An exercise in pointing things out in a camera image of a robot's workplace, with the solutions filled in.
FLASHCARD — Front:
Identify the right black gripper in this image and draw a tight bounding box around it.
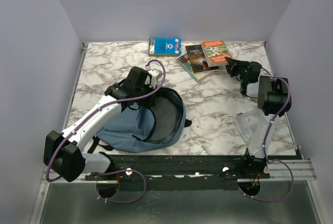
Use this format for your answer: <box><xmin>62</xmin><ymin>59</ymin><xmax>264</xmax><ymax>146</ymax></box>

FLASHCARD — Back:
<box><xmin>224</xmin><ymin>58</ymin><xmax>250</xmax><ymax>83</ymax></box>

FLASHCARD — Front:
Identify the orange white paperback book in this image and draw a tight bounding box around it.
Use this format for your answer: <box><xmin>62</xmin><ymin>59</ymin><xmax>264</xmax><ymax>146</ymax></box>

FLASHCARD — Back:
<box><xmin>201</xmin><ymin>40</ymin><xmax>233</xmax><ymax>67</ymax></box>

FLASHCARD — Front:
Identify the blue fabric backpack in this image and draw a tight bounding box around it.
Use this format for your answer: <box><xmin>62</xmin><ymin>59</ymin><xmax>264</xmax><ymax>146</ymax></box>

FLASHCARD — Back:
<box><xmin>87</xmin><ymin>87</ymin><xmax>191</xmax><ymax>154</ymax></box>

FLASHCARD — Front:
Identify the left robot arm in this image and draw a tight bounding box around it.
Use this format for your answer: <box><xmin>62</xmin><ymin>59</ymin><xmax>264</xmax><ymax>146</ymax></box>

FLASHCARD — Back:
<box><xmin>43</xmin><ymin>65</ymin><xmax>165</xmax><ymax>182</ymax></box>

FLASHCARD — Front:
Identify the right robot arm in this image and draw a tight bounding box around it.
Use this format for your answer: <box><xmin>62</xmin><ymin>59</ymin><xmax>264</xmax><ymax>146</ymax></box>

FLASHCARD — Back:
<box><xmin>225</xmin><ymin>57</ymin><xmax>291</xmax><ymax>178</ymax></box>

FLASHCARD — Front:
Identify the dark cover paperback book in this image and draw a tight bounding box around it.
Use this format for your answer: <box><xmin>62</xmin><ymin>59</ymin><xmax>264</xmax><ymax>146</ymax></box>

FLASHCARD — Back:
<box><xmin>185</xmin><ymin>44</ymin><xmax>219</xmax><ymax>73</ymax></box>

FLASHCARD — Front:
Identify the teal cover paperback book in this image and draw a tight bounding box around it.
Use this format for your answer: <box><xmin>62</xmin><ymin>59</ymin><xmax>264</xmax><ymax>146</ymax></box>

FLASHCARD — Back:
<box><xmin>177</xmin><ymin>53</ymin><xmax>210</xmax><ymax>82</ymax></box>

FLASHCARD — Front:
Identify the blue box book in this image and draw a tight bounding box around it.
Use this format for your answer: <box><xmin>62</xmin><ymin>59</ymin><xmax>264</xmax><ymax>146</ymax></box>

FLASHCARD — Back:
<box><xmin>148</xmin><ymin>38</ymin><xmax>182</xmax><ymax>56</ymax></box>

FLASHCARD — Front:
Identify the clear plastic screw box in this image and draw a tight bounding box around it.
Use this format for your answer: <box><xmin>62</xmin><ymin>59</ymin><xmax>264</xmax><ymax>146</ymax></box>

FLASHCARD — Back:
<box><xmin>234</xmin><ymin>108</ymin><xmax>266</xmax><ymax>144</ymax></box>

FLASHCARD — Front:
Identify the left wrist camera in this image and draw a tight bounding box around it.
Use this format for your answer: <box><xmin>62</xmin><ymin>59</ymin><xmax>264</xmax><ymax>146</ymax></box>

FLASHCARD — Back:
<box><xmin>145</xmin><ymin>65</ymin><xmax>162</xmax><ymax>89</ymax></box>

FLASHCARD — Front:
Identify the black mounting base plate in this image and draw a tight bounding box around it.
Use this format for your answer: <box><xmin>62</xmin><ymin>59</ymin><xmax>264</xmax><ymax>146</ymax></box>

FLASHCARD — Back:
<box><xmin>85</xmin><ymin>155</ymin><xmax>270</xmax><ymax>191</ymax></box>

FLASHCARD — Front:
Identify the aluminium rail frame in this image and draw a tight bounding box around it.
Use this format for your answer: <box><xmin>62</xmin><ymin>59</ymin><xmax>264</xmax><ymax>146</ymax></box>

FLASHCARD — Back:
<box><xmin>32</xmin><ymin>56</ymin><xmax>324</xmax><ymax>223</ymax></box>

